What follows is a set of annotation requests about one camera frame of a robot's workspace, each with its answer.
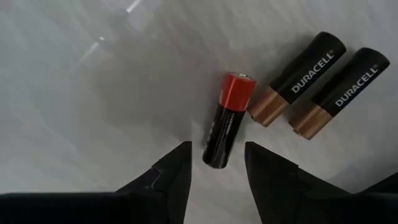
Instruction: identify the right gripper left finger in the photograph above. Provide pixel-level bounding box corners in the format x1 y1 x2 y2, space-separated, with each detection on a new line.
0 141 193 224

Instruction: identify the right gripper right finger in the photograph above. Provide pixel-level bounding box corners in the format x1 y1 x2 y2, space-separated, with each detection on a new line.
244 141 398 224

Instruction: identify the red black battery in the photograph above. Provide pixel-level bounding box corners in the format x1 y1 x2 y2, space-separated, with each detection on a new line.
201 72 257 169

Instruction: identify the copper black Duracell battery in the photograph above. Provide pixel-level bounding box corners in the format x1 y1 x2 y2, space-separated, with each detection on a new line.
248 30 347 128
288 47 391 141

